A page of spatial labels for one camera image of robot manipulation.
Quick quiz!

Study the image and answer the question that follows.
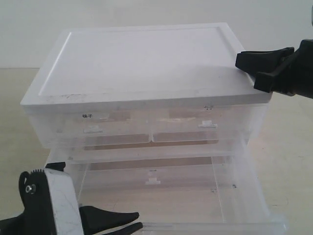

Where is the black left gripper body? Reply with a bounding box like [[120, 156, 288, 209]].
[[0, 168, 84, 235]]

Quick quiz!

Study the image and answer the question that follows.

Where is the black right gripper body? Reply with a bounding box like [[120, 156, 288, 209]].
[[271, 39, 313, 98]]

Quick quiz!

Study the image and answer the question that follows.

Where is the top left small drawer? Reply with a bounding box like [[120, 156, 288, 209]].
[[32, 111, 151, 148]]

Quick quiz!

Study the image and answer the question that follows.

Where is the small drawer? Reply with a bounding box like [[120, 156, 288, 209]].
[[151, 105, 254, 142], [32, 111, 151, 148]]

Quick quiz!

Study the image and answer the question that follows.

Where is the translucent plastic drawer cabinet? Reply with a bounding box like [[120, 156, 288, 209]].
[[21, 23, 271, 146]]

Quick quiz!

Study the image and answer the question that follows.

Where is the top right small drawer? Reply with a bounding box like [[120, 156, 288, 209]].
[[151, 105, 254, 142]]

